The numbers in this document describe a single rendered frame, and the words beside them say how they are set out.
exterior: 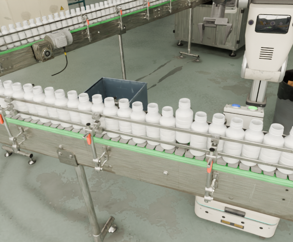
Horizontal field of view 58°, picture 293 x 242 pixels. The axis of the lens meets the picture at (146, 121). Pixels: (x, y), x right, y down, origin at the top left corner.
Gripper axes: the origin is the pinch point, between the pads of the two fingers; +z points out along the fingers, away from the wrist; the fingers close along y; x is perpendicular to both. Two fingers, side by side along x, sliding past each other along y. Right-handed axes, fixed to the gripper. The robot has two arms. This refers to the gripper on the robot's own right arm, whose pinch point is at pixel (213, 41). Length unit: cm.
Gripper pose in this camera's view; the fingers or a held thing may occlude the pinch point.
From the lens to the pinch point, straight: 122.4
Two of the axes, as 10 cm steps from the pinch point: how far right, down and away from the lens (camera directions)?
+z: -1.4, 9.8, 1.6
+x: 3.8, -1.0, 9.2
